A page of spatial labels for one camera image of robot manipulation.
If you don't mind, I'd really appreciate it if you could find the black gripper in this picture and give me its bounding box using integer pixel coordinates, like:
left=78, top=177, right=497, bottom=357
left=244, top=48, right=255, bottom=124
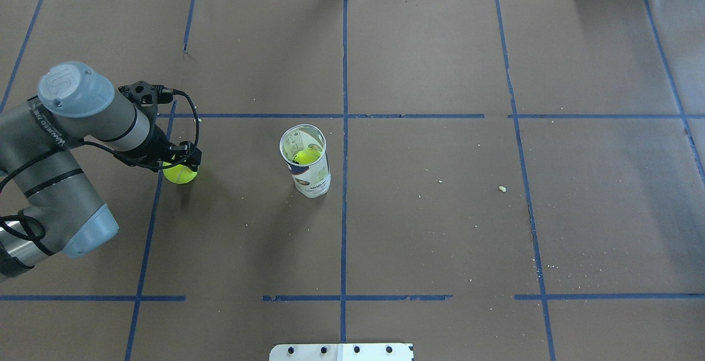
left=161, top=142, right=203, bottom=172

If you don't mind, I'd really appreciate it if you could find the yellow green tennis ball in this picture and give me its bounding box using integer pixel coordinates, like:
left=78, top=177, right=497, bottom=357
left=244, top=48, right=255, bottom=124
left=162, top=164, right=197, bottom=185

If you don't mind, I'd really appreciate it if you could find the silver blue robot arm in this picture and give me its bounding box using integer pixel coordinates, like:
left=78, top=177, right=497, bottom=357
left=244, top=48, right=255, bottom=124
left=1, top=61, right=202, bottom=281

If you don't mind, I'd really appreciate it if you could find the tennis ball inside can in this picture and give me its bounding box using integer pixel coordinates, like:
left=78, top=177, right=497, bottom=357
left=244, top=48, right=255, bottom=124
left=292, top=148, right=322, bottom=166

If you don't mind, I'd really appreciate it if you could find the clear plastic ball can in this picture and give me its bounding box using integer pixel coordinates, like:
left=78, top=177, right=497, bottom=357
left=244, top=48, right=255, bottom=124
left=279, top=124, right=332, bottom=198

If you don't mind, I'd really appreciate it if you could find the brown paper table cover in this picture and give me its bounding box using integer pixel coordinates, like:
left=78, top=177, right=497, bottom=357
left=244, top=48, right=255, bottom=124
left=2, top=0, right=703, bottom=360

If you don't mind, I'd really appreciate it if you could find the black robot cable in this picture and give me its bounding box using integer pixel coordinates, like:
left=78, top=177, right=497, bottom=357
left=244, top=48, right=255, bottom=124
left=113, top=89, right=200, bottom=172

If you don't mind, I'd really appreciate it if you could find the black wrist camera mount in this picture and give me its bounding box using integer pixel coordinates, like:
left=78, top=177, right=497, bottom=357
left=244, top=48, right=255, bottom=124
left=117, top=80, right=173, bottom=107

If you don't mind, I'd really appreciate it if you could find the white metal base plate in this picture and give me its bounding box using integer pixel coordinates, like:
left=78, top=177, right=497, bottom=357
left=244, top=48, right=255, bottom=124
left=269, top=342, right=415, bottom=360

